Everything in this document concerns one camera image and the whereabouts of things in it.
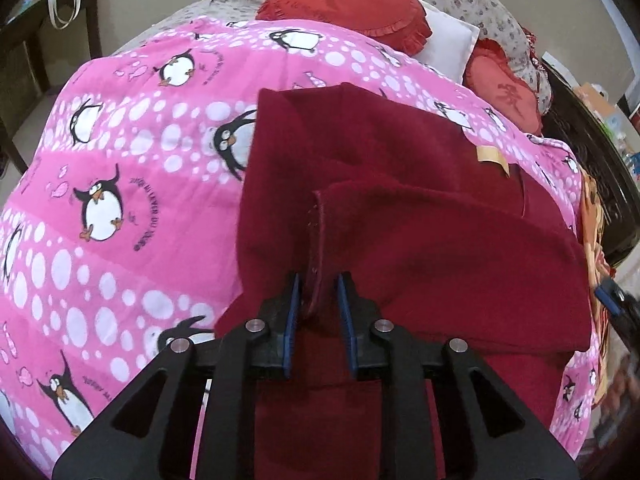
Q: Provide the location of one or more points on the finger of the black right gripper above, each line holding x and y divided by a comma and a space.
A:
624, 313

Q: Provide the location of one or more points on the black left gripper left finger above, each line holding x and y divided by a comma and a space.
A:
191, 412

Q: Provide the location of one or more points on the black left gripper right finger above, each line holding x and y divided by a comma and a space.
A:
445, 414

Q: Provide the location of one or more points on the dark red fleece garment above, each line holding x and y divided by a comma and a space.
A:
340, 179

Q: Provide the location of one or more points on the orange patterned blanket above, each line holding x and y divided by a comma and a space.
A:
592, 226

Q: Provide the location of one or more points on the pink penguin print blanket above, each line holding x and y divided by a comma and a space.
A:
122, 235

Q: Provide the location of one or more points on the small red heart pillow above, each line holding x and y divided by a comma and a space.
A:
489, 76

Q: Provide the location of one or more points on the white square pillow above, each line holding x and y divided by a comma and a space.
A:
450, 45

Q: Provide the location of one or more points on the large red heart pillow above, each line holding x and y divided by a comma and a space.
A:
400, 24

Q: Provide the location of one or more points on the dark wooden desk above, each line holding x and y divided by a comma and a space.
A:
21, 31

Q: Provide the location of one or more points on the dark wooden bed frame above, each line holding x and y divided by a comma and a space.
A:
570, 120

